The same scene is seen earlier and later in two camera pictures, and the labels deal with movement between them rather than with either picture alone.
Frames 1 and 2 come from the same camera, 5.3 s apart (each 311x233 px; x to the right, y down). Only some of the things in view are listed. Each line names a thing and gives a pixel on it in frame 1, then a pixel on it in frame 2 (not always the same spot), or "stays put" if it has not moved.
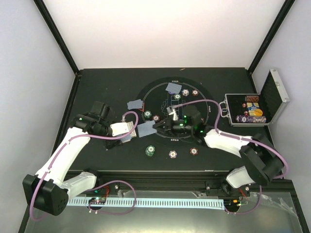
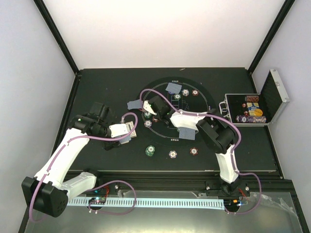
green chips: (147, 114) stays put
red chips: (156, 118) stays put
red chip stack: (194, 151) stays put
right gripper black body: (184, 128) to (159, 117)
